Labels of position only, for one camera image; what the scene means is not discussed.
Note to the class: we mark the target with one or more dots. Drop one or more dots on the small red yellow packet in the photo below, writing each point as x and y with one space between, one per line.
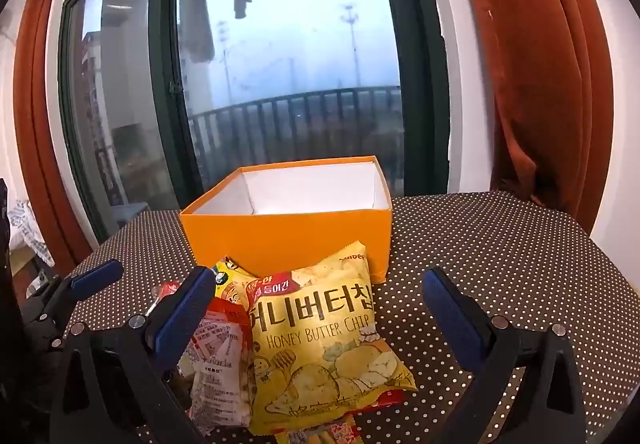
345 431

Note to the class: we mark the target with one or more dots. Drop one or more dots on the dark balcony railing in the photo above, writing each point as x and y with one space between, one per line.
300 124

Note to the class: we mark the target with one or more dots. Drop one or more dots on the rust orange curtain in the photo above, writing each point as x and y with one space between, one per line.
525 74
40 99

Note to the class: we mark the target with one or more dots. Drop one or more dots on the white red-print snack packet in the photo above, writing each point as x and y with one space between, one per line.
220 374

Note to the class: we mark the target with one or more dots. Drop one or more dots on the apartment building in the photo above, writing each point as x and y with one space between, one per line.
90 89

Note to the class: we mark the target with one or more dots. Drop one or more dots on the yellow cartoon snack packet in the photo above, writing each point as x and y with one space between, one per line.
235 276

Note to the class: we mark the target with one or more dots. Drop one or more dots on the large yellow chip bag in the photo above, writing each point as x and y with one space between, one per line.
320 339

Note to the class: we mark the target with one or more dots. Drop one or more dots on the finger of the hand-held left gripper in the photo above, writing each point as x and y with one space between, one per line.
97 275

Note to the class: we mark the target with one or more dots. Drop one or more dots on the dark green window frame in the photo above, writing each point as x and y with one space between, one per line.
165 49

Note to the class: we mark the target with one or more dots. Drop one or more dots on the tall light pole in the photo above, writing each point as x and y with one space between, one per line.
226 74
352 49

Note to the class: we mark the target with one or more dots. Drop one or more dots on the orange cardboard box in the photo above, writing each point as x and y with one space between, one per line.
300 234

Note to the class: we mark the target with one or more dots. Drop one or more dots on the white printed plastic bag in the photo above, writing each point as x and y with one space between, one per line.
30 229

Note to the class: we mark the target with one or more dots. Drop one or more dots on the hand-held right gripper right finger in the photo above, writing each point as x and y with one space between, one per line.
450 319

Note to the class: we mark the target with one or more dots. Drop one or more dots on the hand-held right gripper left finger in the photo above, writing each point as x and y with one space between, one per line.
185 309

